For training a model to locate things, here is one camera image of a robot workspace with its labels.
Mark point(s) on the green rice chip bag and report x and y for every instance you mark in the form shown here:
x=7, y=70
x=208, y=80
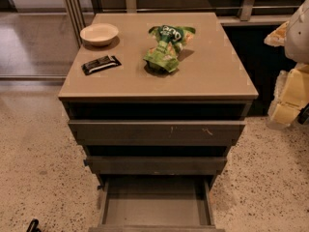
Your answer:
x=170, y=42

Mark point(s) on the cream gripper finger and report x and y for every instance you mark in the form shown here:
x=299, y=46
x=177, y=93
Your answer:
x=278, y=36
x=282, y=114

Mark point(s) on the grey open bottom drawer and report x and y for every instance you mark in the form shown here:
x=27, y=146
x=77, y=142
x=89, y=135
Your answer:
x=155, y=204

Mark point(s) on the black snack bar wrapper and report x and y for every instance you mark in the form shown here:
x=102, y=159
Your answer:
x=100, y=64

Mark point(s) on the grey top drawer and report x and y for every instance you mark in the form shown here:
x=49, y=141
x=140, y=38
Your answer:
x=156, y=133

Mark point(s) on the dark object at right edge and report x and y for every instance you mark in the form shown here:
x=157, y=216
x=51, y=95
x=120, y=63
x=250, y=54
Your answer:
x=303, y=117

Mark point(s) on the grey middle drawer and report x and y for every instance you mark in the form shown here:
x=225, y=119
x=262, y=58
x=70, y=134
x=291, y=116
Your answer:
x=156, y=165

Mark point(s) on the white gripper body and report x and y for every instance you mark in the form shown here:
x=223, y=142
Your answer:
x=298, y=38

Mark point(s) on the grey drawer cabinet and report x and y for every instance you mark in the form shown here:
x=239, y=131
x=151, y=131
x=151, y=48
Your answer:
x=210, y=84

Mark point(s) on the black object on floor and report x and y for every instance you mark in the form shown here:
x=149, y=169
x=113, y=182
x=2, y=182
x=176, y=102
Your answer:
x=33, y=226

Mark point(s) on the white ceramic bowl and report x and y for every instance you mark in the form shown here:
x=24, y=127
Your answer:
x=99, y=34

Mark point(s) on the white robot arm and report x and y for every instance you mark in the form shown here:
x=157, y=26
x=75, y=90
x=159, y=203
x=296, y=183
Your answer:
x=296, y=46

